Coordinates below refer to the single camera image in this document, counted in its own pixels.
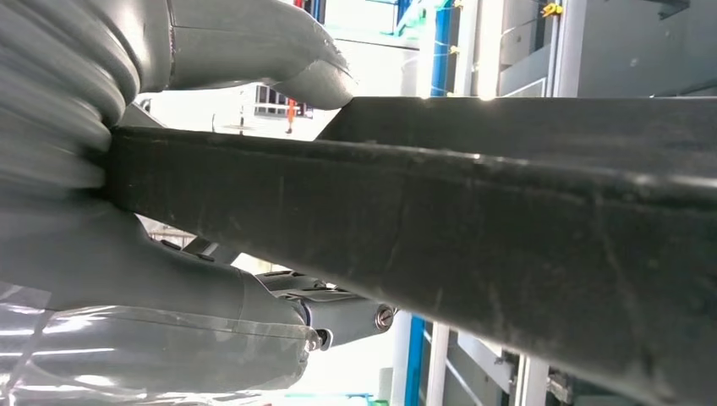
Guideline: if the white metal post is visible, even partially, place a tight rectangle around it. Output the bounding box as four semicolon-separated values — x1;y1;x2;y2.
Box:
425;0;477;406

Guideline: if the blue metal post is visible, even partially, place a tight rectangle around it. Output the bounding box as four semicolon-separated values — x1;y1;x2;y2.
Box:
402;0;454;406

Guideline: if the grey machine cabinet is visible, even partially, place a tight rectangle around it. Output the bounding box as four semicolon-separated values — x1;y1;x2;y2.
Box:
498;0;717;99

